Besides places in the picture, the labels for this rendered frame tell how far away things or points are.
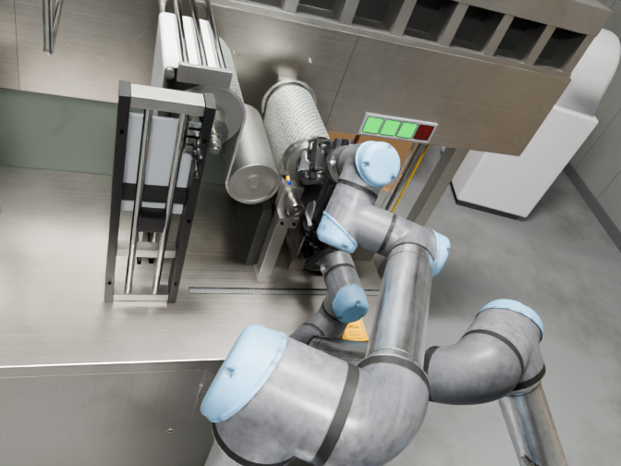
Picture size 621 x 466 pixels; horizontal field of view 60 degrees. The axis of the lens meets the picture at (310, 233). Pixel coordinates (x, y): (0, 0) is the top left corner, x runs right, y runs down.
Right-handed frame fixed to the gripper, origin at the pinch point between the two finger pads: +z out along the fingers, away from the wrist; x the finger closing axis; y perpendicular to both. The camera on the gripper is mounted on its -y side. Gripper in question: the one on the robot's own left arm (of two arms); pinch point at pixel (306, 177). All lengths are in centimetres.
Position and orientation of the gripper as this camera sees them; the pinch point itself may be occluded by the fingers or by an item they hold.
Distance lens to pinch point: 121.5
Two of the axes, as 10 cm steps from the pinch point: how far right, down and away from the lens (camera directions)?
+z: -3.7, -0.9, 9.3
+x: -9.3, -0.5, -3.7
